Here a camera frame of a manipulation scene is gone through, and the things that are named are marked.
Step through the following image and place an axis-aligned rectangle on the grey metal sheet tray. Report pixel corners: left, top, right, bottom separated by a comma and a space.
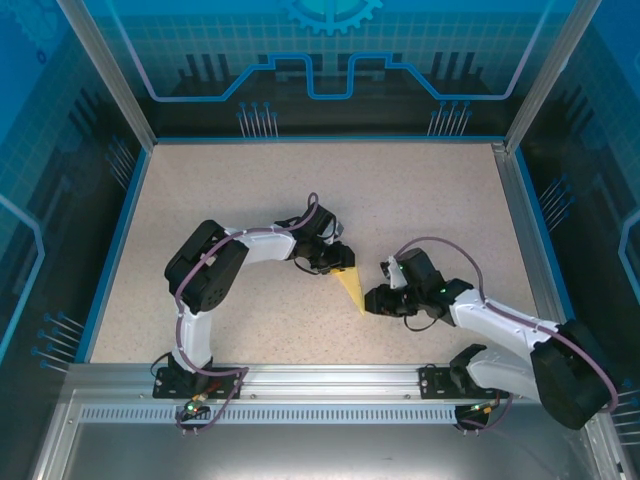
29, 389, 631, 480

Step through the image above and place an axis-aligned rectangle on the slotted aluminium cable duct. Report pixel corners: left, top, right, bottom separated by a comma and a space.
78, 406, 594, 426

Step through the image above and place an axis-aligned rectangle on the thin black left gripper cable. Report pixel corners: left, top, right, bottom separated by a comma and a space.
294, 257, 331, 277

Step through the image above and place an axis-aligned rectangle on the wide aluminium rail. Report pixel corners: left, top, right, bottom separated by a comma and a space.
67, 363, 599, 401

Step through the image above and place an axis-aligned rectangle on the yellow cloth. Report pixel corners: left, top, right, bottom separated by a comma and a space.
330, 264, 374, 316

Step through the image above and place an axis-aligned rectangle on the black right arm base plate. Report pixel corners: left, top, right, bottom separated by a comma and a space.
418, 364, 506, 400

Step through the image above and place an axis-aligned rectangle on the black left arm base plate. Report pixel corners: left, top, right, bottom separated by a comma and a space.
153, 366, 249, 400

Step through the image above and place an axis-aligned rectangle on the blue grid print panel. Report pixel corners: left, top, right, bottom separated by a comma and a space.
519, 0, 640, 480
0, 0, 151, 480

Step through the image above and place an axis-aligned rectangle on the blue table border strip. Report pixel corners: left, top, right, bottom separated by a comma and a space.
74, 133, 592, 365

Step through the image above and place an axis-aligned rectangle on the blue gear print panel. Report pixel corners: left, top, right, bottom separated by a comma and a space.
82, 0, 571, 139

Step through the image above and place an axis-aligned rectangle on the narrow aluminium rail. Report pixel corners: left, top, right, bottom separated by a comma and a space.
492, 142, 567, 334

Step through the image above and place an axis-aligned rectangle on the thin black right gripper cable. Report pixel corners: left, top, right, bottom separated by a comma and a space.
402, 314, 442, 333

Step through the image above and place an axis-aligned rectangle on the aluminium frame post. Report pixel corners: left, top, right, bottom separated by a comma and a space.
54, 0, 157, 149
504, 0, 601, 151

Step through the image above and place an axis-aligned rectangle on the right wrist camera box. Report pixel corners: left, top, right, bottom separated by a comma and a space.
379, 255, 405, 290

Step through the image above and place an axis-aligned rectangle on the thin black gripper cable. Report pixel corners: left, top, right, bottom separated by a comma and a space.
402, 314, 442, 333
294, 257, 331, 277

